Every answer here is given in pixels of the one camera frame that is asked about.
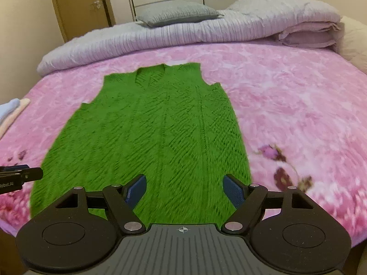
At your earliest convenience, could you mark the brown wooden door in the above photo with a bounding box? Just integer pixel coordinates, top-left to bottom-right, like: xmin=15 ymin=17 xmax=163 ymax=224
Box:
xmin=47 ymin=0 xmax=116 ymax=43

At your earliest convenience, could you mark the beige cushion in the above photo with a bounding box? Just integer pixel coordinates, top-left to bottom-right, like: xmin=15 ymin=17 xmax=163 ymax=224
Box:
xmin=335 ymin=15 xmax=367 ymax=74

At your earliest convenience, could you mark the pink floral bed blanket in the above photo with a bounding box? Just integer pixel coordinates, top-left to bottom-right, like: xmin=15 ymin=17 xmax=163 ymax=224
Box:
xmin=0 ymin=41 xmax=367 ymax=249

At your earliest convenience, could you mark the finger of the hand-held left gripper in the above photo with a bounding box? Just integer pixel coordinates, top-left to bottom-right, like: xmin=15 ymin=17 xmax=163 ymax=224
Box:
xmin=0 ymin=165 xmax=44 ymax=183

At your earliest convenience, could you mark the grey pillow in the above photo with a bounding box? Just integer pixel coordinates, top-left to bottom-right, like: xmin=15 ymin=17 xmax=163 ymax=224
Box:
xmin=135 ymin=0 xmax=225 ymax=28

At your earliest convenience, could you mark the green knitted vest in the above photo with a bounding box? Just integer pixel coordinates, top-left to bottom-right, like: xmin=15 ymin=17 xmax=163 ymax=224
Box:
xmin=30 ymin=62 xmax=252 ymax=225

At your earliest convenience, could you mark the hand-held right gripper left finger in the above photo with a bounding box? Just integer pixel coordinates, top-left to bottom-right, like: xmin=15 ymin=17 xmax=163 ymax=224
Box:
xmin=54 ymin=174 xmax=147 ymax=234

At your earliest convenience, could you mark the lavender ribbed quilt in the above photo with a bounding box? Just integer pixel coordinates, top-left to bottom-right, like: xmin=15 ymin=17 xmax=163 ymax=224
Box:
xmin=37 ymin=0 xmax=343 ymax=77

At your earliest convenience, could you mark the light blue folded cloth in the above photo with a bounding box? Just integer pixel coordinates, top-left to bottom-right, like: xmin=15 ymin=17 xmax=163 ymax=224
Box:
xmin=0 ymin=99 xmax=20 ymax=127

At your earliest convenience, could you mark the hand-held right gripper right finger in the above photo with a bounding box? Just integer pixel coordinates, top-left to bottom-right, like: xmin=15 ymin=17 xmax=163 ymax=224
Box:
xmin=221 ymin=173 xmax=314 ymax=234

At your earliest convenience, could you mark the folded towels blue and cream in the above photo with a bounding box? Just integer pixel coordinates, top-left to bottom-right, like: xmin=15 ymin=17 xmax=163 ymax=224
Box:
xmin=0 ymin=98 xmax=31 ymax=138

